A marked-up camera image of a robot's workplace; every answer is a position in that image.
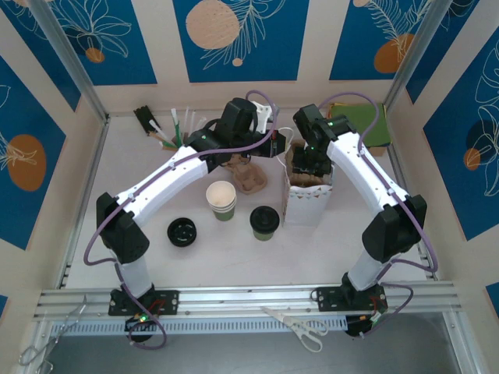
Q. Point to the white paper gift bag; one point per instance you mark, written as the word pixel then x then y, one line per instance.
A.
pixel 306 206

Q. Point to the black plastic cup lid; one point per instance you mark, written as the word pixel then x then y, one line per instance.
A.
pixel 265 218

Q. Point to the stack of green paper cups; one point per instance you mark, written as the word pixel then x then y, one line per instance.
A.
pixel 220 195

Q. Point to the green paper napkin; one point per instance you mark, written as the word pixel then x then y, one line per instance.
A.
pixel 384 128

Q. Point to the green paper coffee cup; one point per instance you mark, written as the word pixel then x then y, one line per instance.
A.
pixel 265 235

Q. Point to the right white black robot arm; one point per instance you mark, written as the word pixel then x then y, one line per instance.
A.
pixel 366 171

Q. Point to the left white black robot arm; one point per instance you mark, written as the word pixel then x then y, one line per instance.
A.
pixel 167 179

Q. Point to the paper-wrapped green straw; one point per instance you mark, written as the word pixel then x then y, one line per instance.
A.
pixel 174 117
pixel 203 122
pixel 165 146

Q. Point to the yellow paper napkin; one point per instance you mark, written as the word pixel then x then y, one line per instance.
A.
pixel 331 111

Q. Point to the brown wooden stirrer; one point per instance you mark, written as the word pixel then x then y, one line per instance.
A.
pixel 154 135

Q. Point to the black ribbed tray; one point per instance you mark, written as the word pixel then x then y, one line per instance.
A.
pixel 142 115

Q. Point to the stack of black cup lids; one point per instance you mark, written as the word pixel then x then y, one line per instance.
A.
pixel 182 232

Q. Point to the black base electronics module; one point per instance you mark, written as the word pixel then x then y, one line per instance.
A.
pixel 140 321
pixel 362 323

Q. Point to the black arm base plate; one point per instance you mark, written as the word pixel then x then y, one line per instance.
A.
pixel 167 300
pixel 327 298

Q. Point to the aluminium frame post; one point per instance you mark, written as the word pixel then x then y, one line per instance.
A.
pixel 460 343
pixel 413 54
pixel 66 58

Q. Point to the aluminium mounting rail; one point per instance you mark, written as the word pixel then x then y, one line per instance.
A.
pixel 241 302

